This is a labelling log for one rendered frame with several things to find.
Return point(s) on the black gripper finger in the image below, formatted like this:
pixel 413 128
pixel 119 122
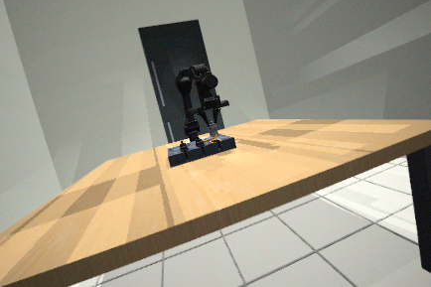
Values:
pixel 215 113
pixel 204 117

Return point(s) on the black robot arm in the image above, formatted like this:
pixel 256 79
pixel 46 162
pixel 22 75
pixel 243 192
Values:
pixel 205 81

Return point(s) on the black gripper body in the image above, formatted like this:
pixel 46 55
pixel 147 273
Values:
pixel 201 109

